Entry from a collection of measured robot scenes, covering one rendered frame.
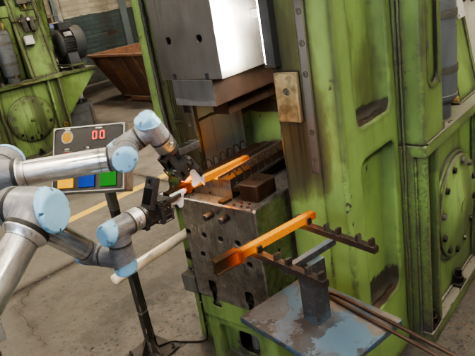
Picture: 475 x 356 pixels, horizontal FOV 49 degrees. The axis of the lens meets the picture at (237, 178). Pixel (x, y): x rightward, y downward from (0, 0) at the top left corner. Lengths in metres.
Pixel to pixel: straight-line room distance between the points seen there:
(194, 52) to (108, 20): 9.47
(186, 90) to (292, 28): 0.44
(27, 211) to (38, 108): 5.37
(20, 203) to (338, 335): 0.94
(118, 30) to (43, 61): 4.73
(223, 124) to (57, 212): 1.06
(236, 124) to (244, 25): 0.59
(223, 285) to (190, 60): 0.89
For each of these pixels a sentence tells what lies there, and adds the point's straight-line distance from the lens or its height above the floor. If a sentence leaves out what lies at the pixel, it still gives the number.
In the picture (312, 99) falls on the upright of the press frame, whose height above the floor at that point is 1.26.
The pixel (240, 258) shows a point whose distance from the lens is 1.51.
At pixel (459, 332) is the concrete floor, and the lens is 2.71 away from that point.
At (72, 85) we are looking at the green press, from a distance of 7.16.
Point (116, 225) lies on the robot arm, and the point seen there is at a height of 1.03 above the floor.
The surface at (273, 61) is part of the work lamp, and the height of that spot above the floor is 1.40.
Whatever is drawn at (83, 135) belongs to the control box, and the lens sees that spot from 2.29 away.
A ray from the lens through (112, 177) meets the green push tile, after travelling 2.17.
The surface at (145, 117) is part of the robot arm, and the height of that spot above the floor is 1.31.
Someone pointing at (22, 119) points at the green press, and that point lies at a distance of 6.67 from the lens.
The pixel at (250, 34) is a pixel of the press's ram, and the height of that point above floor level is 1.48.
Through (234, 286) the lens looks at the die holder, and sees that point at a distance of 2.08.
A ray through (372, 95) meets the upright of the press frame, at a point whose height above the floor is 1.18.
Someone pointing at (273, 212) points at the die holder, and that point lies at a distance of 1.91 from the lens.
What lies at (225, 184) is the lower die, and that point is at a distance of 1.94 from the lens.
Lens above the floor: 1.67
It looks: 21 degrees down
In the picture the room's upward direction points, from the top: 10 degrees counter-clockwise
